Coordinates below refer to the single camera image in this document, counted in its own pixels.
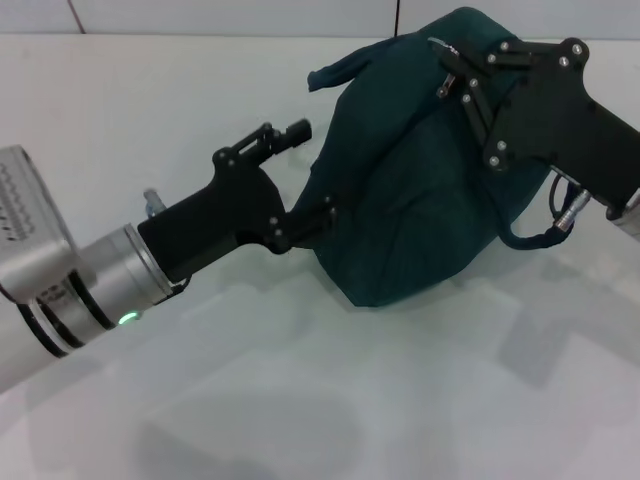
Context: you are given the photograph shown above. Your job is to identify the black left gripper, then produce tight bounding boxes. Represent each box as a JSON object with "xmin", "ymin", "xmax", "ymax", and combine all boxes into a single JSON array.
[{"xmin": 136, "ymin": 118, "xmax": 342, "ymax": 281}]

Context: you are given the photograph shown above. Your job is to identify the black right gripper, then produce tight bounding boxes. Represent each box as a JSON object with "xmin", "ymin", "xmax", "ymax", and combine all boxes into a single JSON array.
[{"xmin": 428, "ymin": 37, "xmax": 640, "ymax": 209}]

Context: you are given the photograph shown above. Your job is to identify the dark teal fabric bag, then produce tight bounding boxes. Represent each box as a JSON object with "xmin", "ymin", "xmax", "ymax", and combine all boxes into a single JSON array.
[{"xmin": 292, "ymin": 5, "xmax": 572, "ymax": 309}]

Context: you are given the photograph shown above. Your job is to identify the black cable with silver plug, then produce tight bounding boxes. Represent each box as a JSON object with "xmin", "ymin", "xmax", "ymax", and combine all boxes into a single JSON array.
[
  {"xmin": 548, "ymin": 168, "xmax": 594, "ymax": 234},
  {"xmin": 141, "ymin": 187, "xmax": 195, "ymax": 301}
]

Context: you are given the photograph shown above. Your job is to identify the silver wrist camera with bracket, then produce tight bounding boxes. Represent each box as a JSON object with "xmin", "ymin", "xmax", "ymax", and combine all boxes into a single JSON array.
[{"xmin": 0, "ymin": 144, "xmax": 77, "ymax": 302}]

